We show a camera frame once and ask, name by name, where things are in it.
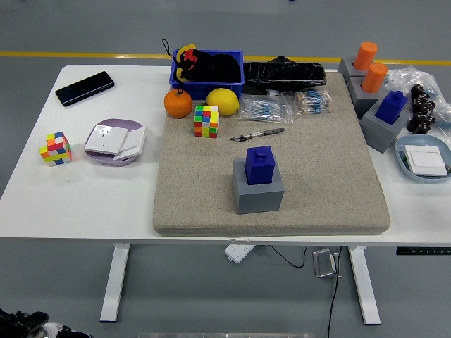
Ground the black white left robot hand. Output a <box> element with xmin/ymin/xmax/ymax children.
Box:
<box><xmin>0</xmin><ymin>307</ymin><xmax>94</xmax><ymax>338</ymax></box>

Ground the blue square seal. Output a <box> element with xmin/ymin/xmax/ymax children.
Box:
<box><xmin>245</xmin><ymin>145</ymin><xmax>276</xmax><ymax>186</ymax></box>
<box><xmin>374</xmin><ymin>90</ymin><xmax>409</xmax><ymax>125</ymax></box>

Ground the grey cube seal holder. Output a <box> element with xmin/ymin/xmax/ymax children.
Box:
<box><xmin>232</xmin><ymin>157</ymin><xmax>285</xmax><ymax>215</ymax></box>
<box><xmin>338</xmin><ymin>56</ymin><xmax>371</xmax><ymax>80</ymax></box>
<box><xmin>359</xmin><ymin>100</ymin><xmax>413</xmax><ymax>154</ymax></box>
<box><xmin>347</xmin><ymin>75</ymin><xmax>388</xmax><ymax>120</ymax></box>

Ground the orange cylinder seal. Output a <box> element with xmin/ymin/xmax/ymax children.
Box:
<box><xmin>353</xmin><ymin>41</ymin><xmax>378</xmax><ymax>71</ymax></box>
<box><xmin>361</xmin><ymin>62</ymin><xmax>389</xmax><ymax>94</ymax></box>

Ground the white table leg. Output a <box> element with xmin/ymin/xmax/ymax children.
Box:
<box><xmin>347</xmin><ymin>245</ymin><xmax>381</xmax><ymax>325</ymax></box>
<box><xmin>99</xmin><ymin>242</ymin><xmax>131</xmax><ymax>323</ymax></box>

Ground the twisted multicolour puzzle cube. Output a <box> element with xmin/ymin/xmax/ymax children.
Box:
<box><xmin>38</xmin><ymin>131</ymin><xmax>73</xmax><ymax>168</ymax></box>

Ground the grey-brown fabric mat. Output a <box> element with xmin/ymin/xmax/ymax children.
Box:
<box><xmin>152</xmin><ymin>72</ymin><xmax>392</xmax><ymax>237</ymax></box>

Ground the purple plate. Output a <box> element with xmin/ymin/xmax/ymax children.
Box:
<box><xmin>84</xmin><ymin>118</ymin><xmax>146</xmax><ymax>167</ymax></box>

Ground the white power strip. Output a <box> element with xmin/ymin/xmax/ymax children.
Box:
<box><xmin>225</xmin><ymin>244</ymin><xmax>255</xmax><ymax>263</ymax></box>

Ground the black smartphone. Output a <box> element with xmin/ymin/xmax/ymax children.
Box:
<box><xmin>54</xmin><ymin>70</ymin><xmax>116</xmax><ymax>108</ymax></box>

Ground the orange fruit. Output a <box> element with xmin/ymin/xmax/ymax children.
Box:
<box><xmin>163</xmin><ymin>89</ymin><xmax>194</xmax><ymax>119</ymax></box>

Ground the aligned multicolour puzzle cube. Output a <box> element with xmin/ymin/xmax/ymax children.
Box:
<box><xmin>193</xmin><ymin>104</ymin><xmax>221</xmax><ymax>139</ymax></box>

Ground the blue plastic bin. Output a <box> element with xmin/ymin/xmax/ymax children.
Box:
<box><xmin>168</xmin><ymin>49</ymin><xmax>245</xmax><ymax>101</ymax></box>

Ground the yellow lemon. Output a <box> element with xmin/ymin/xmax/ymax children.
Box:
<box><xmin>206</xmin><ymin>87</ymin><xmax>240</xmax><ymax>116</ymax></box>

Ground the silver black pen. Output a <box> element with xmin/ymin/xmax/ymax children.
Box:
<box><xmin>230</xmin><ymin>127</ymin><xmax>287</xmax><ymax>142</ymax></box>

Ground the clear bag of blue resistors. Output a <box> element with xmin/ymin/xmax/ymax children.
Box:
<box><xmin>237</xmin><ymin>94</ymin><xmax>295</xmax><ymax>124</ymax></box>

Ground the black keyboard in plastic wrap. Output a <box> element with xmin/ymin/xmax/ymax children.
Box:
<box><xmin>242</xmin><ymin>55</ymin><xmax>328</xmax><ymax>96</ymax></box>

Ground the clear bag of tan resistors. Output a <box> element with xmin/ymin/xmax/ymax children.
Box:
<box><xmin>292</xmin><ymin>88</ymin><xmax>334</xmax><ymax>117</ymax></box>

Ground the black table control panel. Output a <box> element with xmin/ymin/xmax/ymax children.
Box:
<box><xmin>395</xmin><ymin>246</ymin><xmax>451</xmax><ymax>256</ymax></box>

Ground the pile of dark knobs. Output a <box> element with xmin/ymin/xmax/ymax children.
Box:
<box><xmin>407</xmin><ymin>84</ymin><xmax>438</xmax><ymax>135</ymax></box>

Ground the crumpled clear plastic bag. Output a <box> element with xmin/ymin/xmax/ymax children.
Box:
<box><xmin>383</xmin><ymin>65</ymin><xmax>451</xmax><ymax>140</ymax></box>

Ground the white wall socket panel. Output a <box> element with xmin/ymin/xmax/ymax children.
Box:
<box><xmin>84</xmin><ymin>123</ymin><xmax>130</xmax><ymax>158</ymax></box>

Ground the white switch panel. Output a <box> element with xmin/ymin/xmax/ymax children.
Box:
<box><xmin>404</xmin><ymin>144</ymin><xmax>450</xmax><ymax>177</ymax></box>
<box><xmin>112</xmin><ymin>127</ymin><xmax>147</xmax><ymax>162</ymax></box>

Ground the silver metal bracket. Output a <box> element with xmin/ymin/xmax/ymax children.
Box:
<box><xmin>312</xmin><ymin>248</ymin><xmax>342</xmax><ymax>279</ymax></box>

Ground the black floor cable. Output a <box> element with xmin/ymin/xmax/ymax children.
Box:
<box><xmin>269</xmin><ymin>245</ymin><xmax>343</xmax><ymax>338</ymax></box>

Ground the black pouch with cord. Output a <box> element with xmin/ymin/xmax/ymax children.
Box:
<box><xmin>161</xmin><ymin>37</ymin><xmax>241</xmax><ymax>94</ymax></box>

